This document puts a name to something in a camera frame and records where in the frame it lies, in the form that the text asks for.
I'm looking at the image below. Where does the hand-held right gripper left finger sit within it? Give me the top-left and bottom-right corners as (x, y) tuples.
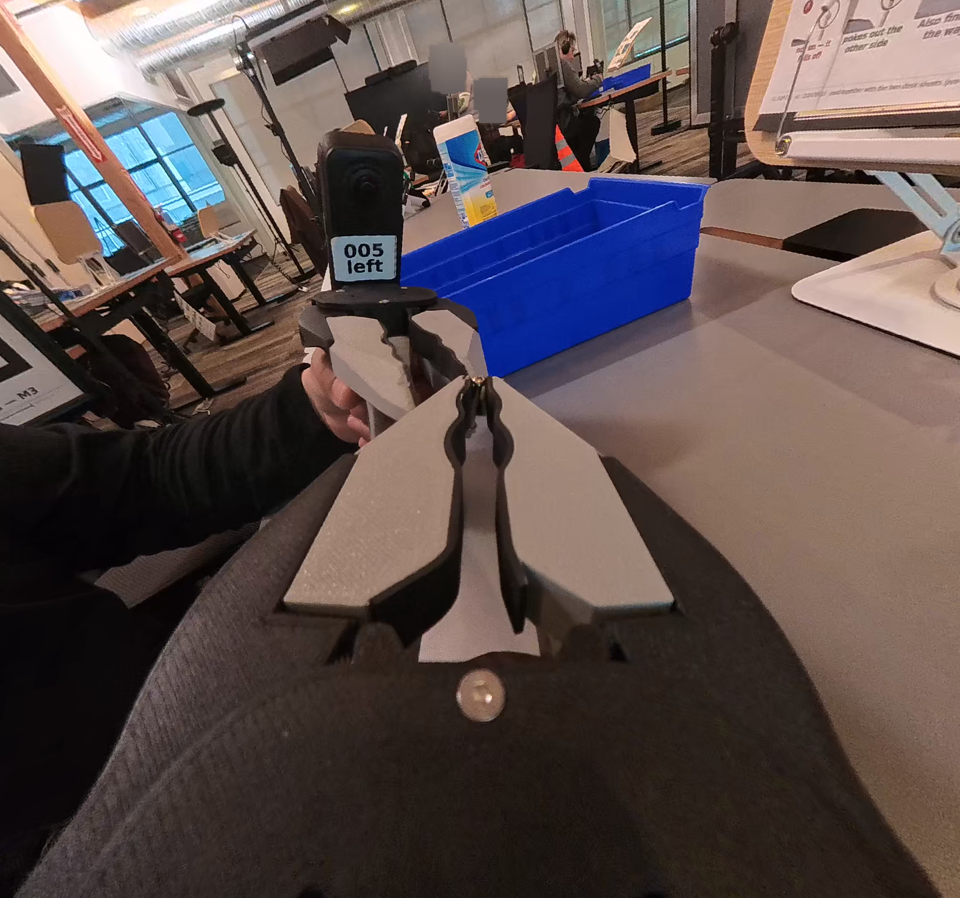
(282, 375), (481, 650)

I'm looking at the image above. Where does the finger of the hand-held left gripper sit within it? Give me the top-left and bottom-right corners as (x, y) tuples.
(407, 309), (487, 393)
(328, 313), (417, 421)

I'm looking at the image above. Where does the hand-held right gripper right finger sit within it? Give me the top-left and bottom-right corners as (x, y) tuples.
(480, 375), (677, 661)

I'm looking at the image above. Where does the person's left forearm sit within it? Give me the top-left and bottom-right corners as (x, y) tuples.
(0, 367), (357, 584)

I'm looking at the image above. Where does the person's left hand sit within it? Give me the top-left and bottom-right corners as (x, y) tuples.
(303, 351), (374, 451)

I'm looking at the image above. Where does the black monitor screen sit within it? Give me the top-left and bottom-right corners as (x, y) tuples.
(343, 62), (419, 145)

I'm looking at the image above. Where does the disinfecting wipes canister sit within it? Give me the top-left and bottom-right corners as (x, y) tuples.
(433, 114), (500, 229)

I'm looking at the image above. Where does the black studio light panel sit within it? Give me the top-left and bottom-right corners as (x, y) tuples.
(249, 13), (352, 87)

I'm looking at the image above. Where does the wooden top desk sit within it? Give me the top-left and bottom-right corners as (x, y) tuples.
(30, 229), (264, 398)

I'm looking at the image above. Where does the large paned window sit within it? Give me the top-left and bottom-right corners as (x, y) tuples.
(63, 107), (226, 239)

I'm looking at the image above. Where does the black square panel light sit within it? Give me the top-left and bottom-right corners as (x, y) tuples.
(18, 142), (72, 206)

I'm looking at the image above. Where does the framed black white marker sign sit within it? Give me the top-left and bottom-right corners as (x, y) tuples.
(0, 291), (95, 427)

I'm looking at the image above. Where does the person's black clothed body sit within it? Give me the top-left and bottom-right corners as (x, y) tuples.
(0, 568), (189, 898)

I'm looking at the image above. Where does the white document stand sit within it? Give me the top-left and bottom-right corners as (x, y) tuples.
(774, 114), (960, 358)

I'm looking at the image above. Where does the grey partition panel on stand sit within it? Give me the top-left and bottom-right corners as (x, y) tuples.
(686, 0), (744, 179)

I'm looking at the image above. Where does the black flat pad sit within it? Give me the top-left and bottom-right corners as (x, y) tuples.
(782, 207), (935, 263)

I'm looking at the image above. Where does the wooden backing board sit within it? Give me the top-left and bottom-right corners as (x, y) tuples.
(744, 0), (826, 168)

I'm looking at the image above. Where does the printed instruction sheet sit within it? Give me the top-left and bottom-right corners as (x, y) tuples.
(757, 0), (960, 119)

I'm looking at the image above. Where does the wooden support post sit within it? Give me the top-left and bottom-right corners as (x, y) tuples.
(0, 2), (189, 263)

